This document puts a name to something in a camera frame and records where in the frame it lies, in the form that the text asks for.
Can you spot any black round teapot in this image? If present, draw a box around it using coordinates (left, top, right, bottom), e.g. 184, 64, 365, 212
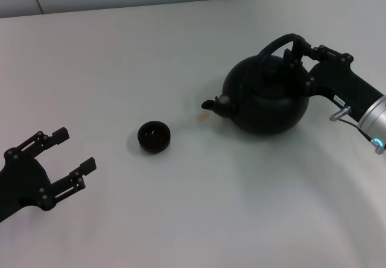
201, 33, 311, 135

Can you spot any right gripper plug cable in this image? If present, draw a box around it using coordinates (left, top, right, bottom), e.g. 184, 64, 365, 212
329, 106, 375, 142

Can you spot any small dark teacup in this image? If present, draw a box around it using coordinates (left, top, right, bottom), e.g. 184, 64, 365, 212
137, 120, 171, 153

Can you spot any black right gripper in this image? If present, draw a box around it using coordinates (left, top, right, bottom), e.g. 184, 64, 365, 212
283, 37, 385, 123

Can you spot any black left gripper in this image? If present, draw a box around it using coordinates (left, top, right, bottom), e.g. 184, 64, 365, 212
0, 127, 97, 222

